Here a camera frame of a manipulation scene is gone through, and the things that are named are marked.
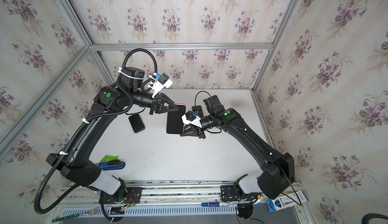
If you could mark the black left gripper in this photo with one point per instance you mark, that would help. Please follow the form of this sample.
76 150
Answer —
157 103

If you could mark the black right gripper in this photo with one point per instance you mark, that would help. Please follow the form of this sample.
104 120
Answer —
195 128

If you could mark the black phone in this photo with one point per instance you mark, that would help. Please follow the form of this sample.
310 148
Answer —
175 124
136 123

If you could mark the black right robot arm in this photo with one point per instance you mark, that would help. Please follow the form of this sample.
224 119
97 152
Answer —
278 169

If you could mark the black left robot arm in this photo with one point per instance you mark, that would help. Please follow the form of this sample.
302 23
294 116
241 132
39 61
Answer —
74 160

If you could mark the blue marker pen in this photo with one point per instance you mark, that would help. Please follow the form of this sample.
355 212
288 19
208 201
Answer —
214 204

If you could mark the blue stapler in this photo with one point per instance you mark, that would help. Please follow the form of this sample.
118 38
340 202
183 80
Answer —
111 165

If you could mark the green card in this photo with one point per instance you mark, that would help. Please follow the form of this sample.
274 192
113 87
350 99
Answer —
108 158

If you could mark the blue white box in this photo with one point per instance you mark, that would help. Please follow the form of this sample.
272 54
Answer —
288 201

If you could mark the green ruler strip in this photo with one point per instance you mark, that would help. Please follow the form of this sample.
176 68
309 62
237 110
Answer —
86 213

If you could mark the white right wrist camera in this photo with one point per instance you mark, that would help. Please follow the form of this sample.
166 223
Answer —
192 118

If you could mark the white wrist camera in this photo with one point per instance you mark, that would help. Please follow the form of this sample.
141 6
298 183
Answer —
192 118
161 81

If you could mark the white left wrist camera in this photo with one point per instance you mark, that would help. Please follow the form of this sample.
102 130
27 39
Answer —
161 81

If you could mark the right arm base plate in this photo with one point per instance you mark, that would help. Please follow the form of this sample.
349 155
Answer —
232 193

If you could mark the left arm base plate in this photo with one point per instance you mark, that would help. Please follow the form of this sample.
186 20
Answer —
129 195

